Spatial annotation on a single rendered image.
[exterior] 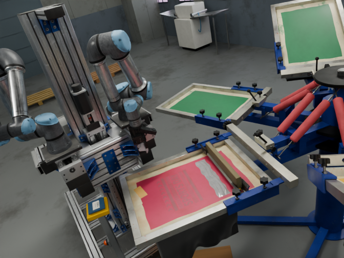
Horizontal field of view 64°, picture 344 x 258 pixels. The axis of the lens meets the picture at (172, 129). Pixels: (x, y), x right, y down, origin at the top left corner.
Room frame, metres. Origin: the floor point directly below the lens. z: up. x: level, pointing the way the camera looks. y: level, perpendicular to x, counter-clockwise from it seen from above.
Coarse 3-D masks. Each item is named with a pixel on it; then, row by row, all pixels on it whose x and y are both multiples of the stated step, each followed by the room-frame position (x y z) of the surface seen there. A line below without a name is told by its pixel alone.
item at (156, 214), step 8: (240, 176) 1.23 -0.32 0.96; (200, 184) 1.24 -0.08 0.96; (208, 184) 1.23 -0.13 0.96; (248, 184) 1.15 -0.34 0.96; (208, 192) 1.16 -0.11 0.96; (152, 200) 1.21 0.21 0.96; (160, 200) 1.20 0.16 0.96; (208, 200) 1.11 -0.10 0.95; (216, 200) 1.09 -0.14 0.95; (144, 208) 1.16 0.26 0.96; (152, 208) 1.15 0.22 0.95; (160, 208) 1.13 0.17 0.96; (184, 208) 1.09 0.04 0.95; (192, 208) 1.08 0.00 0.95; (200, 208) 1.06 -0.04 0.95; (152, 216) 1.09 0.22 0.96; (160, 216) 1.08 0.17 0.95; (168, 216) 1.07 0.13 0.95; (176, 216) 1.05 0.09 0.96; (152, 224) 1.04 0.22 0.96; (160, 224) 1.02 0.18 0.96
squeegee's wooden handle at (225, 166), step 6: (210, 144) 1.47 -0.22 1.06; (210, 150) 1.42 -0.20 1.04; (216, 150) 1.39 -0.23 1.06; (216, 156) 1.34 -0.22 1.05; (222, 162) 1.27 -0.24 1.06; (222, 168) 1.27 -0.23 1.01; (228, 168) 1.20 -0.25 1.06; (228, 174) 1.20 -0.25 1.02; (234, 174) 1.14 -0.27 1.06; (234, 180) 1.12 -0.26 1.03; (240, 180) 1.11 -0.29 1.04; (240, 186) 1.11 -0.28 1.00
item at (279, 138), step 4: (276, 136) 1.41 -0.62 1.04; (280, 136) 1.40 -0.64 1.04; (272, 140) 1.37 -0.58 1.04; (276, 140) 1.36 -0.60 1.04; (280, 140) 1.36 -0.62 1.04; (284, 140) 1.35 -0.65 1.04; (276, 144) 1.34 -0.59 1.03; (280, 144) 1.35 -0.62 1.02; (284, 144) 1.35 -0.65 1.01; (268, 152) 1.33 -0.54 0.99
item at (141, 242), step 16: (160, 160) 1.53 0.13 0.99; (176, 160) 1.51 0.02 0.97; (128, 176) 1.45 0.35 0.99; (256, 176) 1.19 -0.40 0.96; (128, 192) 1.29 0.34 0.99; (128, 208) 1.16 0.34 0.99; (224, 208) 0.99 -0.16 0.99; (176, 224) 0.97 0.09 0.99; (192, 224) 0.96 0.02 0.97; (144, 240) 0.92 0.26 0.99; (160, 240) 0.93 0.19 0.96
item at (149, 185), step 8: (200, 160) 1.47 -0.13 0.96; (208, 160) 1.45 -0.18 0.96; (176, 168) 1.45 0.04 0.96; (184, 168) 1.43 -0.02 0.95; (192, 168) 1.41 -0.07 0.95; (216, 168) 1.35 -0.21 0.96; (160, 176) 1.41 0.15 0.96; (192, 176) 1.33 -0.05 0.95; (200, 176) 1.32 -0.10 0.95; (144, 184) 1.37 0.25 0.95; (152, 184) 1.35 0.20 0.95; (152, 192) 1.28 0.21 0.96; (144, 200) 1.23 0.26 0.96
